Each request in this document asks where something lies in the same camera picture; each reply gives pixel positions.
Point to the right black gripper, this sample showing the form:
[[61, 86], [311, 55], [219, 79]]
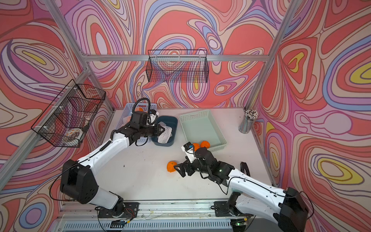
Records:
[[182, 166]]

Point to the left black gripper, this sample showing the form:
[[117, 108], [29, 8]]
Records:
[[157, 131]]

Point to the white foam net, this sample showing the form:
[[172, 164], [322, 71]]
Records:
[[165, 136], [162, 124]]

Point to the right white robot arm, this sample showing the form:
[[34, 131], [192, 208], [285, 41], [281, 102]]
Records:
[[285, 207]]

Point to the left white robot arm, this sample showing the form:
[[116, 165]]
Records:
[[78, 177]]

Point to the lavender perforated plastic basket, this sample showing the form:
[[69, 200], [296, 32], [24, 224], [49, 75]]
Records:
[[126, 115]]

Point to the dark teal plastic tray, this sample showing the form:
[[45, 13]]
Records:
[[169, 121]]

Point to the mint green perforated basket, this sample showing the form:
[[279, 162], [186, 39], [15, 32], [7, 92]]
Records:
[[199, 126]]

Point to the black stapler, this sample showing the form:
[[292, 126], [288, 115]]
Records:
[[244, 168]]

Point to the metal cup of pencils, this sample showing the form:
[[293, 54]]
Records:
[[249, 118]]

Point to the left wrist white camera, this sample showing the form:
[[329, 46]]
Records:
[[153, 116]]

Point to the wrist white camera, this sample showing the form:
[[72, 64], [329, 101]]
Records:
[[153, 116], [188, 148]]

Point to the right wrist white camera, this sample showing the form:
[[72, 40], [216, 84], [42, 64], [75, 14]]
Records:
[[188, 148]]

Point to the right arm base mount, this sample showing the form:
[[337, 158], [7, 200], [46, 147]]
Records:
[[224, 209]]

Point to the black wire basket left wall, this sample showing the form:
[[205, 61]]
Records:
[[75, 106]]

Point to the black wire basket wall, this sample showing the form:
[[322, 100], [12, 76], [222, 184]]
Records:
[[177, 66], [75, 106]]

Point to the black wire basket back wall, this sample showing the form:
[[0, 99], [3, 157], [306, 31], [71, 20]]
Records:
[[177, 66]]

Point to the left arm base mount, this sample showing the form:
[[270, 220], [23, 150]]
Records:
[[128, 210]]

